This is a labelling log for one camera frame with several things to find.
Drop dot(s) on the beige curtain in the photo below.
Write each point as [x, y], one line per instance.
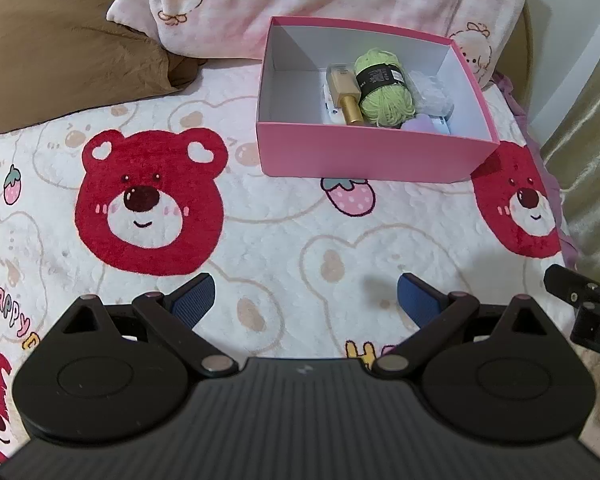
[590, 160]

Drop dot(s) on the green yarn ball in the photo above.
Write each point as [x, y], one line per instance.
[385, 100]

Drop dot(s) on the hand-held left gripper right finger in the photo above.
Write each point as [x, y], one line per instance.
[420, 300]

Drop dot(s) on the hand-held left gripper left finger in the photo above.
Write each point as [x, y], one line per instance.
[192, 300]

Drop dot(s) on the purple plush toy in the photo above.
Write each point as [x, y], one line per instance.
[419, 124]

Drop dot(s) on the brown pillow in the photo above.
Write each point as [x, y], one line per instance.
[55, 60]

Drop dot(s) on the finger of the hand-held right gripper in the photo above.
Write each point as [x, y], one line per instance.
[575, 285]

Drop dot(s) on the red bear printed blanket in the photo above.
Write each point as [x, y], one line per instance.
[280, 240]

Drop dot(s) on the beige round headboard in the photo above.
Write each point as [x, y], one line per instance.
[529, 60]

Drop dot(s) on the pink cardboard box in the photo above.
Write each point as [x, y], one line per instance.
[360, 152]

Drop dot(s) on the gold capped cosmetic bottle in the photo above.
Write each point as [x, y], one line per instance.
[347, 92]

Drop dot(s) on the clear plastic case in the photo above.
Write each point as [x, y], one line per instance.
[435, 92]

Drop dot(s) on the blue wet wipes pack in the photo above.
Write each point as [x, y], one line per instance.
[441, 126]

